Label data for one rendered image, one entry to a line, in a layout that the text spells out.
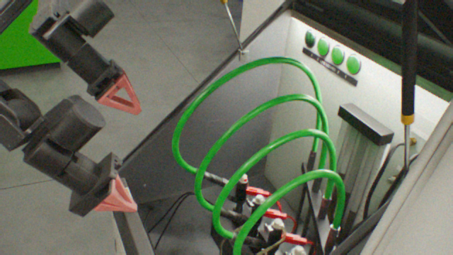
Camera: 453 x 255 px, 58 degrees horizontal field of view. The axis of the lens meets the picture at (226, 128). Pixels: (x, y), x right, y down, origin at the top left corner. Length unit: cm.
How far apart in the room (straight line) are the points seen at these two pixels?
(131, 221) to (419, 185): 73
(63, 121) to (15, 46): 356
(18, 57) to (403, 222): 387
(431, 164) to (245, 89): 73
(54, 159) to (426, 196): 54
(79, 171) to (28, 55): 359
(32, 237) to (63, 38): 183
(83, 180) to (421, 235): 51
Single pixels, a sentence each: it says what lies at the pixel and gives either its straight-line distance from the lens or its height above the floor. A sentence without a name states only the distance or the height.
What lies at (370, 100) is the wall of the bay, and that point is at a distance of 100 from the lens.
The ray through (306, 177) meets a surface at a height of 132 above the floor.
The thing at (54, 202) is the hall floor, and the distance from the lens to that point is 267.
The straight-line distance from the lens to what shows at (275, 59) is 85.
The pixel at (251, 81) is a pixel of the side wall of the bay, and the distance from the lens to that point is 125.
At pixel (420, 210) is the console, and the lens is 65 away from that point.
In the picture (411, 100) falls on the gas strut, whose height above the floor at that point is 150.
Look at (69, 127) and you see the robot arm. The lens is 63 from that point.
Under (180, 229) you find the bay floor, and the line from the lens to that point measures 126.
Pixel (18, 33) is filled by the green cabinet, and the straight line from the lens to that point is 416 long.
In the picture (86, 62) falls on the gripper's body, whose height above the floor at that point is 143.
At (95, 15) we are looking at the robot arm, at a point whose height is 150.
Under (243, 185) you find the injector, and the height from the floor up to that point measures 111.
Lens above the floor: 173
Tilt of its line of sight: 31 degrees down
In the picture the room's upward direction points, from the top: 6 degrees clockwise
